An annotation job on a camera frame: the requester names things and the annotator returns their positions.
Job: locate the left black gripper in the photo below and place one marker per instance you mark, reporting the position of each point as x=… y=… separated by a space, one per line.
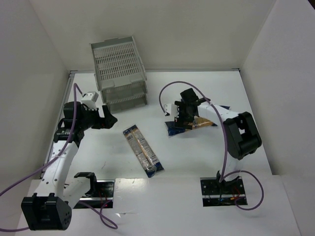
x=102 y=119

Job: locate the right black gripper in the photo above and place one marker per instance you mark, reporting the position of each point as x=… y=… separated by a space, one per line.
x=182 y=119

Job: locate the spaghetti bag with text label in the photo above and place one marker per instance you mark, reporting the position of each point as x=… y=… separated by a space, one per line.
x=142 y=150

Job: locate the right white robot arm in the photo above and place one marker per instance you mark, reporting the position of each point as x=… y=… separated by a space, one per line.
x=240 y=133

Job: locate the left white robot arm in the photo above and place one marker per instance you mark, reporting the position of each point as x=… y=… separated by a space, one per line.
x=50 y=206

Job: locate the grey three-tier tray shelf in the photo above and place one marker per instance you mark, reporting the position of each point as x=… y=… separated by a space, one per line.
x=120 y=74

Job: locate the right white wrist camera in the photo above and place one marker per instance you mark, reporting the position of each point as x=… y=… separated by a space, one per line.
x=170 y=110

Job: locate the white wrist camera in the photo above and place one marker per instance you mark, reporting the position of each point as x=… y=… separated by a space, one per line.
x=89 y=99
x=170 y=110

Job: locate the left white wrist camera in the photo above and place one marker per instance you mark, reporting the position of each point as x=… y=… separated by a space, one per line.
x=89 y=99

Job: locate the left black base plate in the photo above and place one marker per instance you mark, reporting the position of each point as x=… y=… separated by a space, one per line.
x=102 y=196

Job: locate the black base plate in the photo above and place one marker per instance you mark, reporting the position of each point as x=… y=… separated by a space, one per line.
x=216 y=194
x=102 y=196

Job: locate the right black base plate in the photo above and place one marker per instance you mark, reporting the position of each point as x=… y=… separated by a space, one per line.
x=216 y=194

